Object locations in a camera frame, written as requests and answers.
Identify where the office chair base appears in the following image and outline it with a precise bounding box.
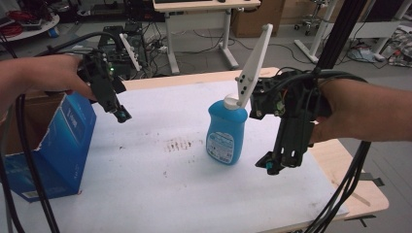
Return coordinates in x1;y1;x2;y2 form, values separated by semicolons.
293;12;326;37

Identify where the white desk frame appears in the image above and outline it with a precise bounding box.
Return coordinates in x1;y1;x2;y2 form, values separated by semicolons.
293;0;412;65

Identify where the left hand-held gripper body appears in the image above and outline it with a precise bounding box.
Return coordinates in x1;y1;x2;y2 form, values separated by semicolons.
77;32;143;115

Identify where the person's left hand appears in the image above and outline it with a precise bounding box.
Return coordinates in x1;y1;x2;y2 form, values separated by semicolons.
18;53;99;102

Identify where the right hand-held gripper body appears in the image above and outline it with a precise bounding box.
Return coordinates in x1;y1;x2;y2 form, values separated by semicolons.
235;22;333;169

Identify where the black computer case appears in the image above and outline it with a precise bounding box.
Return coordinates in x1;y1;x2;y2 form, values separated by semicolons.
97;24;151;81

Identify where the blue cardboard box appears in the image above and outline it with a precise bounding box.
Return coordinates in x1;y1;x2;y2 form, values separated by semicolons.
0;90;98;204

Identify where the blue bottle with white cap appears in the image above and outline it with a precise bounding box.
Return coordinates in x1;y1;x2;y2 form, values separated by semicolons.
205;93;250;166

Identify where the white foam mat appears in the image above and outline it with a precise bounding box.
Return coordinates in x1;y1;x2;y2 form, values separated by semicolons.
0;80;350;233

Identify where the red cable coil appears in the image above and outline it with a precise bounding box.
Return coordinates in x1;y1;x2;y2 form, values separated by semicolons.
0;22;24;37

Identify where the black cable bundle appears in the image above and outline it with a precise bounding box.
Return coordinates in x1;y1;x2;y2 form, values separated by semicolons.
303;140;372;233

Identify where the black metal stand pole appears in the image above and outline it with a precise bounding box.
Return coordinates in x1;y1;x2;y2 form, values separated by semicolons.
315;0;369;72

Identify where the white desk with wooden top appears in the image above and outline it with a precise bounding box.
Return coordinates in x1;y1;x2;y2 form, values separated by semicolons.
152;0;262;76

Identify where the brown cardboard box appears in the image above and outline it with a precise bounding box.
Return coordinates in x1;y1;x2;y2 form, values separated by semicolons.
230;0;287;39

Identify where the round white table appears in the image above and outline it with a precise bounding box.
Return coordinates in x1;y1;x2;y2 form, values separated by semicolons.
0;12;61;44

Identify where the person's right hand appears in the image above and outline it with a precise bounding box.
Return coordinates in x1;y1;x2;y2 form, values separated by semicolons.
308;79;368;144

